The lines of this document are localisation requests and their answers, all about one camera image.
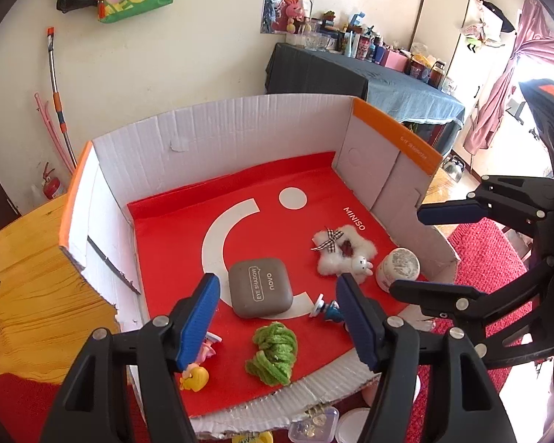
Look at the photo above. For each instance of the orange cardboard box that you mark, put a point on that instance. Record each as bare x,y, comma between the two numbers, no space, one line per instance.
258,124

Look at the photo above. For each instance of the black hanging clothing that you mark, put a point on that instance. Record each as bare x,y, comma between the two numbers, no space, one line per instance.
501,16

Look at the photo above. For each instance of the white wardrobe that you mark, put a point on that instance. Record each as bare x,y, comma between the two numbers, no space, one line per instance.
448,23

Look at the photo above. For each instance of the small pink charm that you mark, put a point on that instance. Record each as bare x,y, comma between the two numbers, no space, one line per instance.
208,348

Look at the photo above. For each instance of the white fluffy bunny wreath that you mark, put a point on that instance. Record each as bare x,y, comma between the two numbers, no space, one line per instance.
346,249

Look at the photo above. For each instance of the green knitted yarn toy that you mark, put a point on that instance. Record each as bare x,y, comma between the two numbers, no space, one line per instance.
272,350

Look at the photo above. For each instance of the hanging plush toy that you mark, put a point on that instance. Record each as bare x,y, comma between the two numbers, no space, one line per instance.
478,37

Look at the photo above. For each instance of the speckled cream jar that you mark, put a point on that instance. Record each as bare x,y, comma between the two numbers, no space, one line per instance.
399,265

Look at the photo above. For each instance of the yellow round tin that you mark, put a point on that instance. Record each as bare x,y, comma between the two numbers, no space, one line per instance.
254,438

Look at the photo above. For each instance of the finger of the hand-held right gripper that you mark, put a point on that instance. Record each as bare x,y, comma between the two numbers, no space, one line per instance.
424,294
448,212

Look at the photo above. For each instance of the metal kettle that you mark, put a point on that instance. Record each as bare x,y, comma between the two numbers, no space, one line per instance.
454,168

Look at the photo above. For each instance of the blue cloth side table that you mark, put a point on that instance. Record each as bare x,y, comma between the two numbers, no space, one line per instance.
351,83

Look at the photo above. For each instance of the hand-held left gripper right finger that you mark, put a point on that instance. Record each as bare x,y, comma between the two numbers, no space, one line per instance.
358,323

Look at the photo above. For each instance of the grey square compact case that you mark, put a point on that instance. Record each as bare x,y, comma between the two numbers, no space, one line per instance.
258,288

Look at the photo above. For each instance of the small navy hat figurine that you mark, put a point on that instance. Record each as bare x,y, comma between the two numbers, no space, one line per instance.
332,311

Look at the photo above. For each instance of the red knitted mat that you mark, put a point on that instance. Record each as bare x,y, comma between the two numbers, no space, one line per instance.
489,249

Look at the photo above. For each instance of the pink curtain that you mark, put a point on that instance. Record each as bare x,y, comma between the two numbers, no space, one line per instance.
526,41

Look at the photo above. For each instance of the red fire extinguisher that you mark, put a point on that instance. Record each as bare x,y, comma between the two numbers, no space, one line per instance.
54,187

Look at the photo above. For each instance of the clear round plastic lid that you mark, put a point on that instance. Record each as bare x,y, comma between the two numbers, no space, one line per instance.
351,427

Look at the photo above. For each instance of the small clear plastic box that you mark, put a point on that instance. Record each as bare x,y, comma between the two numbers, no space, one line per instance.
314,427

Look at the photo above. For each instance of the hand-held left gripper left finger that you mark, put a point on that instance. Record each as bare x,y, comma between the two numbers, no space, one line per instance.
203,318

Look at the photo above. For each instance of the red tassel charm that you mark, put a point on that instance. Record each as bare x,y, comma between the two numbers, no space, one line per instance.
101,4

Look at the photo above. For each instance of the pink plastic stick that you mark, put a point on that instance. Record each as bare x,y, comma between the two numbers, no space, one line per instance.
51,134

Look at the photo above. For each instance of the pink bunny plush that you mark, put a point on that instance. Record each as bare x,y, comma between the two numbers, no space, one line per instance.
293,11

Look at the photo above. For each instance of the yellow figurine toy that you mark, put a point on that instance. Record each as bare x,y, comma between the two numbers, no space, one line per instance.
196,378

